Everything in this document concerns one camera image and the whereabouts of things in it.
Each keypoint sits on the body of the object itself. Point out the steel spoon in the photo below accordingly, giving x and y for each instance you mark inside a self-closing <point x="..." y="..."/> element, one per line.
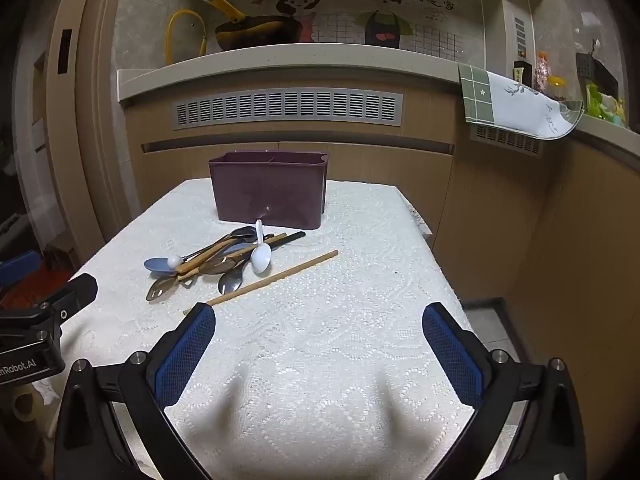
<point x="232" y="280"/>

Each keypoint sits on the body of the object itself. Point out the slotted metal spoon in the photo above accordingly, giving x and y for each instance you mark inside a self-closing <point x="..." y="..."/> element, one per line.
<point x="163" y="286"/>

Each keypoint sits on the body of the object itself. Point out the orange lid jar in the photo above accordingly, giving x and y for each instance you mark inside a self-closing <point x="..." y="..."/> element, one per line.
<point x="556" y="88"/>

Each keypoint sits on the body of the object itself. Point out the small right ventilation grille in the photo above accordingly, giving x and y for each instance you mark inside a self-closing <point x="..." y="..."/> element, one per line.
<point x="508" y="140"/>

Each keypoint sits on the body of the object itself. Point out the grey ventilation grille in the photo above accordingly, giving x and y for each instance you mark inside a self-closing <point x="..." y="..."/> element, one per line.
<point x="298" y="104"/>

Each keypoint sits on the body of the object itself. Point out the wooden spoon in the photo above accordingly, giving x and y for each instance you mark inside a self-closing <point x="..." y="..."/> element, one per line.
<point x="220" y="254"/>

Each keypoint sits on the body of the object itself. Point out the black utensil holder on counter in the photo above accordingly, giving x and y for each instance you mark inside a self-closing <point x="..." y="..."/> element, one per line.
<point x="590" y="70"/>

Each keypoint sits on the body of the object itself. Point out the grey countertop ledge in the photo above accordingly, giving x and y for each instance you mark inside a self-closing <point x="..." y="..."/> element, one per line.
<point x="134" y="82"/>

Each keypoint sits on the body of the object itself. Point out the black handled metal spoon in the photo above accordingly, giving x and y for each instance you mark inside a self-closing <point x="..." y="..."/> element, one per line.
<point x="240" y="257"/>

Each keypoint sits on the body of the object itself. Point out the wooden chopstick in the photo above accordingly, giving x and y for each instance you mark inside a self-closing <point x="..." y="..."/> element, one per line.
<point x="273" y="278"/>

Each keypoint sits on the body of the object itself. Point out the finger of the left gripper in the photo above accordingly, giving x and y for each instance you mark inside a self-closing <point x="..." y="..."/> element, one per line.
<point x="74" y="296"/>
<point x="16" y="269"/>

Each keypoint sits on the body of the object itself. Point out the green white dish towel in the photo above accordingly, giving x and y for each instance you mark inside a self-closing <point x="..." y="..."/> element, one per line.
<point x="495" y="101"/>

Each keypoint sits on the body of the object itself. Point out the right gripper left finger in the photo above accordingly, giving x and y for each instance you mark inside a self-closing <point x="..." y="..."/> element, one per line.
<point x="89" y="441"/>

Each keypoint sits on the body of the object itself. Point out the purple plastic utensil caddy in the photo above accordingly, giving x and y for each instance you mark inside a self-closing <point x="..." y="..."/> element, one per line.
<point x="279" y="188"/>

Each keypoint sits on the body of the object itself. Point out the dark bottle on counter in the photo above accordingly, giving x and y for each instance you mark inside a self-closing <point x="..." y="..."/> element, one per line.
<point x="523" y="73"/>

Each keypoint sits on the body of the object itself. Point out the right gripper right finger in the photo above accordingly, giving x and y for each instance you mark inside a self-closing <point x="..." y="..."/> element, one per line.
<point x="549" y="441"/>

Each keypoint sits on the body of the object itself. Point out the cartoon wall sticker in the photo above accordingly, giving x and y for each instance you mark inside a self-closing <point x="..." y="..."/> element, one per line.
<point x="412" y="25"/>

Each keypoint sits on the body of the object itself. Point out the small white ball spoon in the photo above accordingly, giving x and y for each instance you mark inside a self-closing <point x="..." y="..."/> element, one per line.
<point x="174" y="260"/>

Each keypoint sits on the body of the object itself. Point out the yellow handled black pan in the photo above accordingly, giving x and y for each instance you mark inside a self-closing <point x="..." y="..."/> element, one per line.
<point x="243" y="31"/>

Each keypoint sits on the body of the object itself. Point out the green items on counter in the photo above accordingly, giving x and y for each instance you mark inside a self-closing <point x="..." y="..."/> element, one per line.
<point x="605" y="107"/>

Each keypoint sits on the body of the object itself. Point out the blue plastic spoon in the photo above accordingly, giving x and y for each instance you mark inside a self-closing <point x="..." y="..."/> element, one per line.
<point x="162" y="265"/>

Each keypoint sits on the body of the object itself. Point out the white plastic spoon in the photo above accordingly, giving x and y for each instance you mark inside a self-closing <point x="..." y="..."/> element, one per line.
<point x="260" y="258"/>

